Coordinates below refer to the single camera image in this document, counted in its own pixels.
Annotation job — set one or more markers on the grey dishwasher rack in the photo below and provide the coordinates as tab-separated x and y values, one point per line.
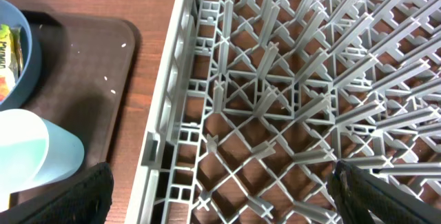
256	101

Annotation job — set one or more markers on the light blue plastic cup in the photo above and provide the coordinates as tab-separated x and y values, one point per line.
35	152

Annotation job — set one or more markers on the green yellow snack wrapper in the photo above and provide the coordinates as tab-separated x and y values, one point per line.
11	59

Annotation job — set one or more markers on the dark blue plate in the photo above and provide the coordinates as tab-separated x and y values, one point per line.
31	53

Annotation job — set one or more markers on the dark brown serving tray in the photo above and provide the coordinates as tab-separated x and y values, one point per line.
85	64

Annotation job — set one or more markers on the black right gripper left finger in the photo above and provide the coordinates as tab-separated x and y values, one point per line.
85	199

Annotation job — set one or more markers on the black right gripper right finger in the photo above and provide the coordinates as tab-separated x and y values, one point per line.
360	196

